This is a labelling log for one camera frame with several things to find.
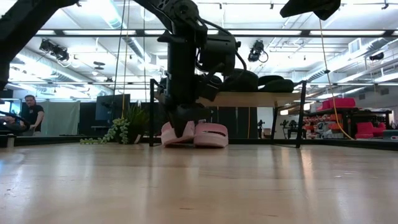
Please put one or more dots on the black storage rack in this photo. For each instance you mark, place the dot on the black storage rack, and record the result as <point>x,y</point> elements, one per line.
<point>346,119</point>

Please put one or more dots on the red storage bin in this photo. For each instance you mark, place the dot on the red storage bin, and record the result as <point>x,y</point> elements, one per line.
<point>339,103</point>

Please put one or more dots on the grey green partition screen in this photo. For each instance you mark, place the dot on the grey green partition screen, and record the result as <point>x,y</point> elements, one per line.
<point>59,118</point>

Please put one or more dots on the person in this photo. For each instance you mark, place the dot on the person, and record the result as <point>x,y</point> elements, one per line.
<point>34,115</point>

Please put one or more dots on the small green succulent plant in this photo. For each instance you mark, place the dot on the small green succulent plant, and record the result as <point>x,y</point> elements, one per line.
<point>133,121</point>

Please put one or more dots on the black display screen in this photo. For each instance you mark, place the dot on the black display screen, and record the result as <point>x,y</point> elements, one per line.
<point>109,107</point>

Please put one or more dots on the pink slide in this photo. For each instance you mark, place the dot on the pink slide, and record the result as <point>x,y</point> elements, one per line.
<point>211,137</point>
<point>169,137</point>

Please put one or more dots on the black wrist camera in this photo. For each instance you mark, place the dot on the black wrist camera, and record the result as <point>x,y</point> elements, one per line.
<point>217,53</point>

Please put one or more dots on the black overhead light bar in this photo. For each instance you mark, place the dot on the black overhead light bar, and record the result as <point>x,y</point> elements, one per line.
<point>141,32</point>

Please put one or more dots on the wooden shelf with black legs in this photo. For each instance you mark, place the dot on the wooden shelf with black legs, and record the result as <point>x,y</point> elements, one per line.
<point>248,99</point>

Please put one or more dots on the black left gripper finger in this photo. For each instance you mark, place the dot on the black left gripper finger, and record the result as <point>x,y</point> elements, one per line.
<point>185,129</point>

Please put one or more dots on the black ceiling spotlight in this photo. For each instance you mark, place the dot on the black ceiling spotlight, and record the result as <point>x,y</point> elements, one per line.
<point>59,53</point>

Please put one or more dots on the black overhead camera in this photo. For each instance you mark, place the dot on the black overhead camera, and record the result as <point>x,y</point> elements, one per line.
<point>256,51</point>

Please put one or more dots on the teal storage bin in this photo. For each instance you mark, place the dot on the teal storage bin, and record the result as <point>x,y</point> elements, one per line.
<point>391,134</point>

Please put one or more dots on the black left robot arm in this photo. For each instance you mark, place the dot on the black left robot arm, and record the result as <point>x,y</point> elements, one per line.
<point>18,25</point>

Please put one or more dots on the red storage box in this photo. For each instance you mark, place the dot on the red storage box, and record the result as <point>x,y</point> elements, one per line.
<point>365,129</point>

